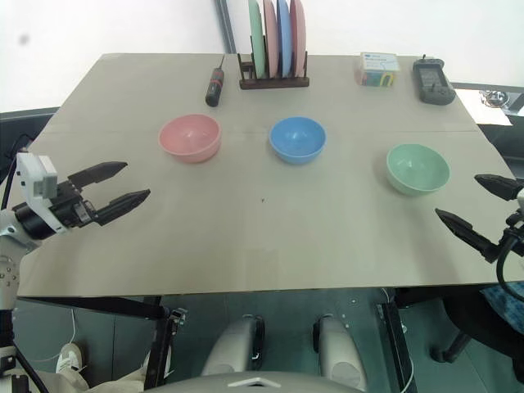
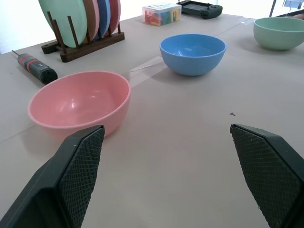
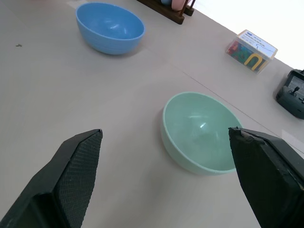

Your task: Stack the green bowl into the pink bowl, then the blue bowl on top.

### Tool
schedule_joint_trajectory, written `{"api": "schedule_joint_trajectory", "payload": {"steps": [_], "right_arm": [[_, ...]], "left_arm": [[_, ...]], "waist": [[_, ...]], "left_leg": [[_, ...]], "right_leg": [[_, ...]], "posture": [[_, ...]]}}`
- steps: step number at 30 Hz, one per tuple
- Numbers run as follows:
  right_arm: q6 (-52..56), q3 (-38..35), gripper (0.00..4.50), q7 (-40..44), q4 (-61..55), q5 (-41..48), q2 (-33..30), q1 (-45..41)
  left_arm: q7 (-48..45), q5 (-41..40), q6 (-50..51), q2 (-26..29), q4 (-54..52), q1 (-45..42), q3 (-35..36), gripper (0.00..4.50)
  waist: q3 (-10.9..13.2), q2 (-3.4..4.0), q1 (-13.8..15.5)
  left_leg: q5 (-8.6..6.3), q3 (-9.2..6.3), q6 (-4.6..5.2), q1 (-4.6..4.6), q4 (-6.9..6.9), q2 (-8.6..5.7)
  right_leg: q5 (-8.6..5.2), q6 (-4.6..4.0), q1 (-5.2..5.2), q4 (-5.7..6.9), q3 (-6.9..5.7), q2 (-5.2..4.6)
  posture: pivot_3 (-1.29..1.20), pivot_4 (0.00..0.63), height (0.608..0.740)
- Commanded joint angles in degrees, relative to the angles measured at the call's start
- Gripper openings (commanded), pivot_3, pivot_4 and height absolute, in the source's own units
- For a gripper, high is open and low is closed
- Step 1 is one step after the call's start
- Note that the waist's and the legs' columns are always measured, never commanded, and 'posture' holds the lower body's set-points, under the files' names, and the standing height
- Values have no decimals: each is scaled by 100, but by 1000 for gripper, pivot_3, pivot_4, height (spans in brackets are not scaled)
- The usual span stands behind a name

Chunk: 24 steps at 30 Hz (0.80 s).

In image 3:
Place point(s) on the green plastic bowl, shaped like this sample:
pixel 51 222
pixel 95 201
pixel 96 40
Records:
pixel 199 133

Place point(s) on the pink cup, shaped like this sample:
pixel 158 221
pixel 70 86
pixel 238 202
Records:
pixel 178 4

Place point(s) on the blue plastic bowl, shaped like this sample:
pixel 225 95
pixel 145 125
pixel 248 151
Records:
pixel 111 26

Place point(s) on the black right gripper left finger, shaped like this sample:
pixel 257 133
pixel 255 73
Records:
pixel 69 180

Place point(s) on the blue cup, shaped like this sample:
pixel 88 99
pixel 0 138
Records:
pixel 165 2

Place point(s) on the dark wooden rack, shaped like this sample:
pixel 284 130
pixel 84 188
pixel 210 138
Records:
pixel 171 12

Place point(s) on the black remote controller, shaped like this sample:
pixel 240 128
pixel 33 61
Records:
pixel 293 97

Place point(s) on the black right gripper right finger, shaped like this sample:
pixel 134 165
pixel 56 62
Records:
pixel 266 178

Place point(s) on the clear box of colourful magnets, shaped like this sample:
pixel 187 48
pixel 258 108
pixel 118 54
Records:
pixel 251 52

